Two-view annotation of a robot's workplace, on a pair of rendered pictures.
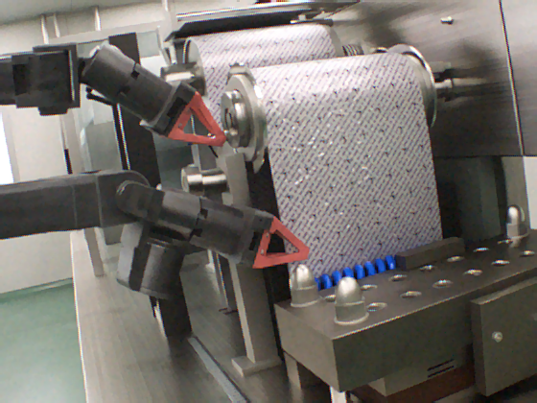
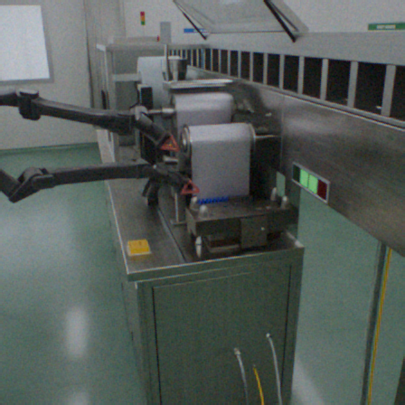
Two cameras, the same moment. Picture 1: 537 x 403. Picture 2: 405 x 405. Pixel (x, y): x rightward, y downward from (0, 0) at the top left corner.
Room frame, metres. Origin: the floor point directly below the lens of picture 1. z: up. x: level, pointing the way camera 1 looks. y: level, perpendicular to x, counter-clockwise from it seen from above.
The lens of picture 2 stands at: (-0.87, -0.15, 1.64)
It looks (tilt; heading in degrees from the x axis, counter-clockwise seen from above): 22 degrees down; 3
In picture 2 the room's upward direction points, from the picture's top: 1 degrees counter-clockwise
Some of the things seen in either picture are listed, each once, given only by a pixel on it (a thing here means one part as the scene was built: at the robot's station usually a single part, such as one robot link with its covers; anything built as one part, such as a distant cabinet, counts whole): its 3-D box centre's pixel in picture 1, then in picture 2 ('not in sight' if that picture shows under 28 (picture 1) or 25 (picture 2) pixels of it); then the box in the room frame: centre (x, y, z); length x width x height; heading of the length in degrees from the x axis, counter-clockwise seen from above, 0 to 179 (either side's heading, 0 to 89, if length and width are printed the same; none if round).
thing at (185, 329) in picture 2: not in sight; (164, 234); (1.70, 0.25, 0.43); 2.52 x 0.64 x 0.86; 18
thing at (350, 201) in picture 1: (364, 206); (221, 179); (0.77, -0.12, 1.11); 0.23 x 0.01 x 0.18; 108
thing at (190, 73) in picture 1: (180, 82); (167, 111); (1.02, 0.11, 1.33); 0.06 x 0.06 x 0.06; 18
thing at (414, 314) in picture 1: (452, 294); (240, 214); (0.67, -0.20, 1.00); 0.40 x 0.16 x 0.06; 108
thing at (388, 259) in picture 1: (383, 270); (223, 201); (0.75, -0.13, 1.03); 0.21 x 0.04 x 0.03; 108
